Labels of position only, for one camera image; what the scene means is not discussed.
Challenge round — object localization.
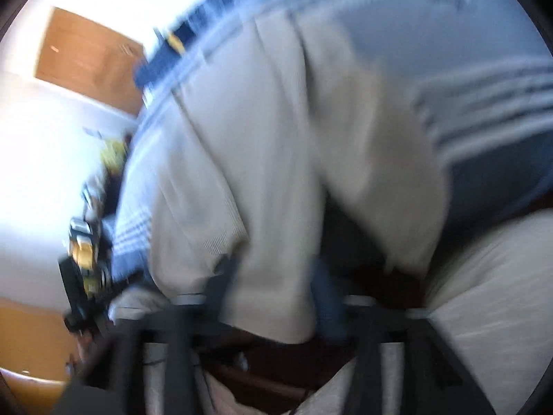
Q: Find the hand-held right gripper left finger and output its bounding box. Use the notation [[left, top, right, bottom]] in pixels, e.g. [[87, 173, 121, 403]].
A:
[[52, 258, 239, 415]]

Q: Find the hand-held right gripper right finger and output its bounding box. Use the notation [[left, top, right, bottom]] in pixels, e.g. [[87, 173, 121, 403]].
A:
[[311, 263, 497, 415]]

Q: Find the beige knit sweater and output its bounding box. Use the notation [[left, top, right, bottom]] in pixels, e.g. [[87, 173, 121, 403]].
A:
[[147, 13, 452, 343]]

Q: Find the dark cluttered shelf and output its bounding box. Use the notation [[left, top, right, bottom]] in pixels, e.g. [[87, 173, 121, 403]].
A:
[[59, 134, 132, 335]]

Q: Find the pale cloth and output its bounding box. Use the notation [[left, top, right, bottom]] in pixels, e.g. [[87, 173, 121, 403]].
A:
[[298, 214, 553, 415]]

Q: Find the yellow plastic bag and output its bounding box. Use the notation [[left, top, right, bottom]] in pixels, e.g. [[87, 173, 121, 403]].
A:
[[101, 137, 129, 170]]

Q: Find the wooden cabinet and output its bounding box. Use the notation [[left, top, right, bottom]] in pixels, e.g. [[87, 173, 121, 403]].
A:
[[0, 297, 85, 400]]

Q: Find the blue floral folded quilt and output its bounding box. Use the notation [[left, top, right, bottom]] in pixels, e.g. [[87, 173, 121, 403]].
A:
[[134, 0, 271, 93]]

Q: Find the wooden door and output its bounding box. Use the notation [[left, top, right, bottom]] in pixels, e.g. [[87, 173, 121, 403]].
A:
[[35, 6, 146, 116]]

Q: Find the blue striped bed sheet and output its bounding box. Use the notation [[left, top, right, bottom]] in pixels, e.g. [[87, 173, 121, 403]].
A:
[[108, 0, 553, 282]]

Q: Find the dark wooden bed frame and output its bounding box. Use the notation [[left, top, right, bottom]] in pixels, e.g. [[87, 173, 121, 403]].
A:
[[203, 264, 426, 400]]

